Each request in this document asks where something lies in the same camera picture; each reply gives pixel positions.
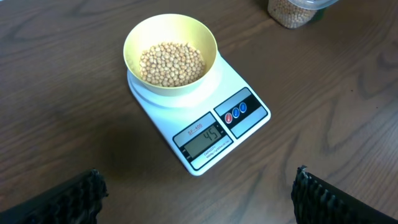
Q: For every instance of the soybeans in bowl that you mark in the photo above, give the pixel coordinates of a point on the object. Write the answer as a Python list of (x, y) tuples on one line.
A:
[(171, 64)]

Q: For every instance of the white digital kitchen scale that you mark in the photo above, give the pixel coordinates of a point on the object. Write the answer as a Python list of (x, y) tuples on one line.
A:
[(205, 125)]

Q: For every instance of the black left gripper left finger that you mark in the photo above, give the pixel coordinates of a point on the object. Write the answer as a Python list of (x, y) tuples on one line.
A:
[(76, 201)]

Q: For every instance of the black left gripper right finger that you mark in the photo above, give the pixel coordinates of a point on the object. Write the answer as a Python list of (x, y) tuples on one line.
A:
[(318, 202)]

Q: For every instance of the soybeans in container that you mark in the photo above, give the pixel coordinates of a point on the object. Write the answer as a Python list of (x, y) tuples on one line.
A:
[(289, 15)]

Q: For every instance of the clear plastic container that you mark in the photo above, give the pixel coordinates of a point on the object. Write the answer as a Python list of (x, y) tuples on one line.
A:
[(319, 5)]

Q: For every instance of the yellow plastic bowl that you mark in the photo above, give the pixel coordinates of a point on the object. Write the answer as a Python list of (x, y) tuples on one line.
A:
[(169, 28)]

